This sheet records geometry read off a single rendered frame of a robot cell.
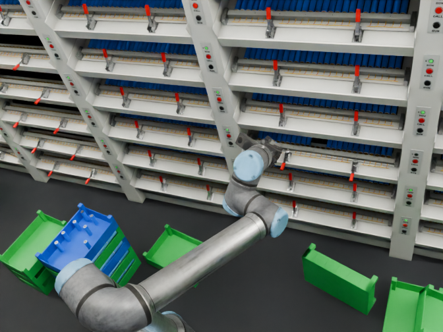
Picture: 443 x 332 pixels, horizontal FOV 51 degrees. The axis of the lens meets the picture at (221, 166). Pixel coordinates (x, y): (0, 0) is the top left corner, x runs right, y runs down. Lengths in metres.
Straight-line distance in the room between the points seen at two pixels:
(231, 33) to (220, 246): 0.69
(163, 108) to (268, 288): 0.92
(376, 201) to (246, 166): 0.71
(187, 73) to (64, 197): 1.38
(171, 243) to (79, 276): 1.19
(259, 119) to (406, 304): 0.98
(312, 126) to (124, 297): 0.92
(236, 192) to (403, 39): 0.67
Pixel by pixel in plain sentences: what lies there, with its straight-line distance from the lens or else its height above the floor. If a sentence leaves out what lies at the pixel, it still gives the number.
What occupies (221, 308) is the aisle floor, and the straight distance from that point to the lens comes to 2.16.
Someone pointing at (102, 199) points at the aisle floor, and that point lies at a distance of 2.75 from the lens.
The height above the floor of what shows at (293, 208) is 0.16.
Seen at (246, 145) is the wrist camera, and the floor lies 0.75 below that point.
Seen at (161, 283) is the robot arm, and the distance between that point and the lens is 1.23.
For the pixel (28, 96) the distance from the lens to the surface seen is 2.42.
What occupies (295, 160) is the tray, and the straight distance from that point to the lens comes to 1.88.
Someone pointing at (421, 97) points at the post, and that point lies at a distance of 1.54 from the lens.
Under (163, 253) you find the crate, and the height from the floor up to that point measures 0.00.
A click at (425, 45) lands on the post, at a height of 1.11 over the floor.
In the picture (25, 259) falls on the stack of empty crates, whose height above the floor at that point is 0.16.
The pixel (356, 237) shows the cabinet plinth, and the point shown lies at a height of 0.04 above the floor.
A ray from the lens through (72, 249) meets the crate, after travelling 2.17.
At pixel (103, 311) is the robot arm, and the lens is 1.19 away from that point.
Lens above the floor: 1.91
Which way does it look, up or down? 46 degrees down
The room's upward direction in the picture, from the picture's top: 16 degrees counter-clockwise
